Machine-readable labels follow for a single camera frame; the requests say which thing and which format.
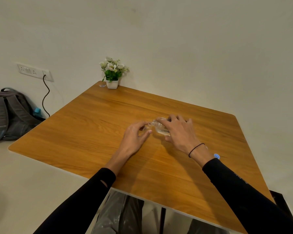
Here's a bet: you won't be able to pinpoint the person's left hand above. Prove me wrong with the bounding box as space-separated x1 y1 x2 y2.
117 121 153 163

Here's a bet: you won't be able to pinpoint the black table leg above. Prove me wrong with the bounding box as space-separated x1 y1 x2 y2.
159 207 167 234

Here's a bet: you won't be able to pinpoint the black wrist band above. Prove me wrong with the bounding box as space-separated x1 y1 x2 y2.
188 143 205 158

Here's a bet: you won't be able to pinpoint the grey trousers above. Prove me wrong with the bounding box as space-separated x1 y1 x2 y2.
91 190 230 234

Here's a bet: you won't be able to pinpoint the person's right hand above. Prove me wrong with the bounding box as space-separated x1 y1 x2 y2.
156 114 205 157

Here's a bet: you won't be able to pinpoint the white wall socket panel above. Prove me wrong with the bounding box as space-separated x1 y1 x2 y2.
16 62 54 83

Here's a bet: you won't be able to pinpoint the white flowers in white pot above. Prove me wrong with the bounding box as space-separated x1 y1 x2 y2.
99 57 130 89

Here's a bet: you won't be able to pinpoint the black power cable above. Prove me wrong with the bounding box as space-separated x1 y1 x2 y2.
42 75 51 117

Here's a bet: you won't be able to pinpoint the person's left forearm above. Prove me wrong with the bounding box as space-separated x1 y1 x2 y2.
33 153 130 234

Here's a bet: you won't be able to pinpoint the large clear bottle blue label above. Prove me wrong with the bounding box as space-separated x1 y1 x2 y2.
148 117 171 137

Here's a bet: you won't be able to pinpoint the grey backpack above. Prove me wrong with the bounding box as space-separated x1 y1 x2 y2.
0 87 46 147

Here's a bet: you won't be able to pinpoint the person's right forearm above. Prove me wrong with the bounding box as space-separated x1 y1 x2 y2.
189 143 293 234

